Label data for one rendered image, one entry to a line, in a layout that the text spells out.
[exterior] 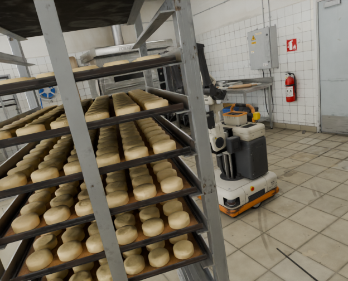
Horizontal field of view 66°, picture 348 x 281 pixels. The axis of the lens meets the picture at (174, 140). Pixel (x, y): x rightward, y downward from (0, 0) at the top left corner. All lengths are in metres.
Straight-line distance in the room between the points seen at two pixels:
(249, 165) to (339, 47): 2.68
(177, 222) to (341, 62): 4.35
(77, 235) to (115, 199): 0.15
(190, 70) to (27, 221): 0.43
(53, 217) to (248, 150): 2.21
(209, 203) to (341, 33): 4.33
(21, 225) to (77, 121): 0.24
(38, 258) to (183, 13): 0.56
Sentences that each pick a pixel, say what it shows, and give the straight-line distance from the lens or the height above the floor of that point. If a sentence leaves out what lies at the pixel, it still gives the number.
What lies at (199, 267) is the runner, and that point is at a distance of 0.81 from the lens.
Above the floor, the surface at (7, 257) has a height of 0.44.
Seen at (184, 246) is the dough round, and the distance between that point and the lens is 0.70.
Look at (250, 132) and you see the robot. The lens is 2.59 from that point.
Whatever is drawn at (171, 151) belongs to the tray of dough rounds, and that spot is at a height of 1.32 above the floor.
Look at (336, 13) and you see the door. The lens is 4.81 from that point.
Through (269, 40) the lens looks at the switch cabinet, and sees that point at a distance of 5.18.
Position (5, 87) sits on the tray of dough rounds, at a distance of 0.53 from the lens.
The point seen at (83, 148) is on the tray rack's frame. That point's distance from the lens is 0.52.
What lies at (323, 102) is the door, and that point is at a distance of 5.00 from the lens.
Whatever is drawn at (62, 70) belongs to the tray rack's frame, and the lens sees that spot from 0.51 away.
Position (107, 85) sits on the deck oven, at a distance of 5.22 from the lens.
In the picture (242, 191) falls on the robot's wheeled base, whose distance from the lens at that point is 2.63.
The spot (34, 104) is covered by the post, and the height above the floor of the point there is 1.44.
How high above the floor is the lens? 1.49
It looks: 15 degrees down
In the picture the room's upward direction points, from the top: 10 degrees counter-clockwise
